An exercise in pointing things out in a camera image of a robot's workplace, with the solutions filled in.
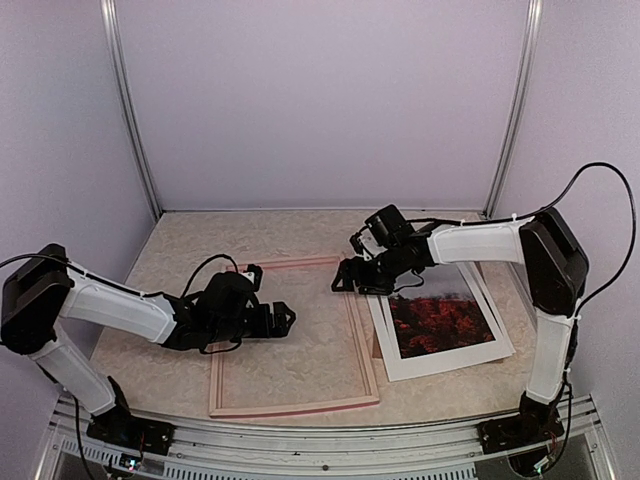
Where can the aluminium corner post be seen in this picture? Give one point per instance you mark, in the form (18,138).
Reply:
(525,67)
(116,51)

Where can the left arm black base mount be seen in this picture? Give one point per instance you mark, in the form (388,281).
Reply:
(131,432)

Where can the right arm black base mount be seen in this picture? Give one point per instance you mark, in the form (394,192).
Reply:
(498,435)

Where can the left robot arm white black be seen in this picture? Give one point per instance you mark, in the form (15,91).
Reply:
(48,286)

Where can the landscape photo print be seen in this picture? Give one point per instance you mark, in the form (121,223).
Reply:
(435,340)

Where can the lower photo print white border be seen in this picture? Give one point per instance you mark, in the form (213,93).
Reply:
(492,310)

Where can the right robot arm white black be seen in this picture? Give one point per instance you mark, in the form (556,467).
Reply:
(544,260)

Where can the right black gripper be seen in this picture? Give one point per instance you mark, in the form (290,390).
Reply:
(346,267)

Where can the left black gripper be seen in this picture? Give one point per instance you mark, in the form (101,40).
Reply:
(264,327)

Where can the front aluminium rail base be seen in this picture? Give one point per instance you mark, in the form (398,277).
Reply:
(396,439)

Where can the wooden picture frame pink edge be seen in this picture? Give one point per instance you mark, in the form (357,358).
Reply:
(322,365)

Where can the right aluminium corner post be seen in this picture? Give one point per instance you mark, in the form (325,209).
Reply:
(525,67)

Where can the left aluminium corner post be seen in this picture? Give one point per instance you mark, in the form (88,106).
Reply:
(116,51)

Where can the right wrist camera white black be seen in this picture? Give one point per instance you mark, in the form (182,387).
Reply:
(388,227)

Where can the brown cardboard backing board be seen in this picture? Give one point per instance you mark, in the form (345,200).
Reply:
(446,311)

